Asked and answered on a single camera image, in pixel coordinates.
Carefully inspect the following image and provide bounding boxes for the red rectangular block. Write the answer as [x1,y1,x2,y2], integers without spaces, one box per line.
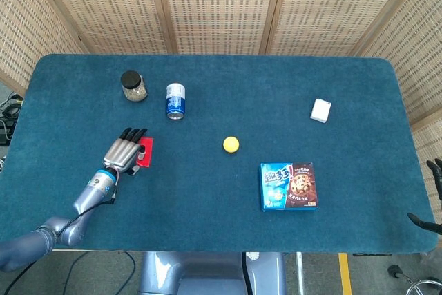
[135,137,155,169]

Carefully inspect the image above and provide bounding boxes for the blue table cloth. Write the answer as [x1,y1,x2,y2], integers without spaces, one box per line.
[0,53,438,254]

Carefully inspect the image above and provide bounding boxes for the woven bamboo folding screen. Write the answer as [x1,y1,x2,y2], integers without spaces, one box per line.
[0,0,442,234]

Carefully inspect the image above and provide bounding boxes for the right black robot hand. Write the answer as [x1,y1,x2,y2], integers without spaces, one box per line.
[406,158,442,236]

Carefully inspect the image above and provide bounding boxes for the small white box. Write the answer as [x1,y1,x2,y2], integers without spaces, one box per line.
[309,98,332,124]

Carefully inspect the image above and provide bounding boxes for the yellow ball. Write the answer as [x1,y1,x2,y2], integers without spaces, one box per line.
[222,136,240,154]

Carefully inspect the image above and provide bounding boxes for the black equipment with cables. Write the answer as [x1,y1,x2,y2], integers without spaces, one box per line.
[0,91,24,147]

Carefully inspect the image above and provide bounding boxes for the silver blue robot torso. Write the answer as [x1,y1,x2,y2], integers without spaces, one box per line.
[137,251,287,295]

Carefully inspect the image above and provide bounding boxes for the black cable on floor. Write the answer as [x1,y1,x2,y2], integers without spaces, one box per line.
[0,251,136,295]

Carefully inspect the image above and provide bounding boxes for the blue white drink can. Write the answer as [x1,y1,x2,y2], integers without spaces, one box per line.
[165,82,188,121]

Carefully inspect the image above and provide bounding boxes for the chrome stool base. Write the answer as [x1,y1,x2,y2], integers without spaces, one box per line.
[387,264,442,295]

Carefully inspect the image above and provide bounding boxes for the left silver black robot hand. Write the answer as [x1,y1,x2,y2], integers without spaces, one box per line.
[102,127,148,175]

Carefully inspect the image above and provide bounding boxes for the blue brown cookie box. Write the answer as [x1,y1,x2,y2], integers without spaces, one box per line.
[259,162,319,213]

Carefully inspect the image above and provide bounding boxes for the glass jar with black lid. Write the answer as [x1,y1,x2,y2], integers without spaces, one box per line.
[120,70,148,103]

